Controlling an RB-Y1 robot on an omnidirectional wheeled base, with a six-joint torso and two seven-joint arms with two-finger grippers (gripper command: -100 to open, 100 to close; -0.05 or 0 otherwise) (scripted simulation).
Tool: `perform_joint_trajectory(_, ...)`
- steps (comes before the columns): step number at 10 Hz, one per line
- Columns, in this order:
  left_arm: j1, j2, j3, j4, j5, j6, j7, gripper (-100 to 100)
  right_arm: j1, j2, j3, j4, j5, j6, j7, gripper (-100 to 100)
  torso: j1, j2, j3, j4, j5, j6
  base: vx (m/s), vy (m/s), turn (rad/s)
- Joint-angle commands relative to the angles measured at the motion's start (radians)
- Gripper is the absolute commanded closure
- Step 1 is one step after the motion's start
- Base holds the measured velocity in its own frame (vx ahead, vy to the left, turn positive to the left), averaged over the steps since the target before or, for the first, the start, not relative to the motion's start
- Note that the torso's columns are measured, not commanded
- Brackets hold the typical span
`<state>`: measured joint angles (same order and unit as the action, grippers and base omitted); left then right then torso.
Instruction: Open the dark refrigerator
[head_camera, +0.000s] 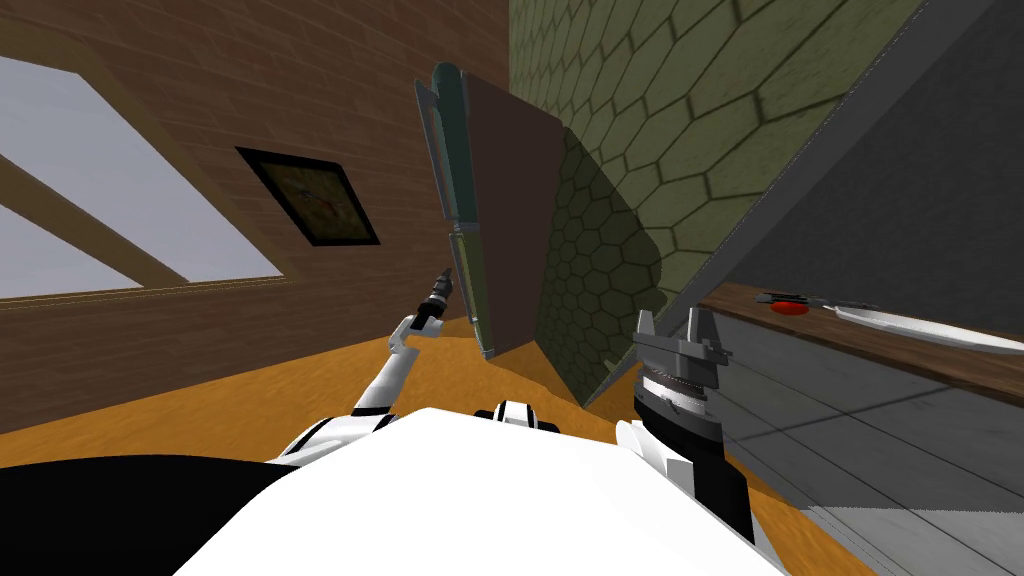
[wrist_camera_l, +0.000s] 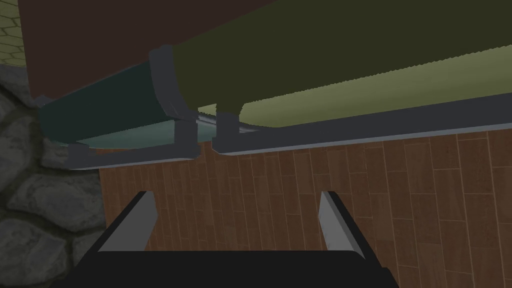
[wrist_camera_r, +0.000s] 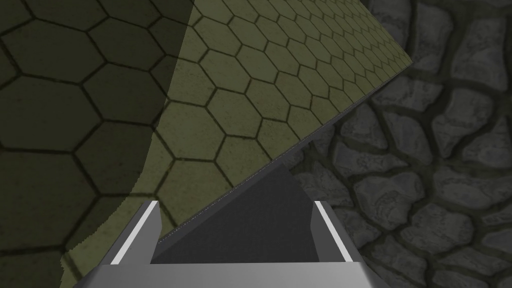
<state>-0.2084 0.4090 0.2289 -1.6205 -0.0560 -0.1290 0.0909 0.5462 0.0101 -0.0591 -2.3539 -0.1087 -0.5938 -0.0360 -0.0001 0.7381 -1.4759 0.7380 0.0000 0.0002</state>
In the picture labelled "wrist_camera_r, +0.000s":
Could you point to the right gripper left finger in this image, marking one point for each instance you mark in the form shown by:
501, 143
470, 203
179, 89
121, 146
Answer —
140, 236

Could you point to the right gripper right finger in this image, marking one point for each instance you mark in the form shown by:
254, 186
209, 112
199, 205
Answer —
330, 236

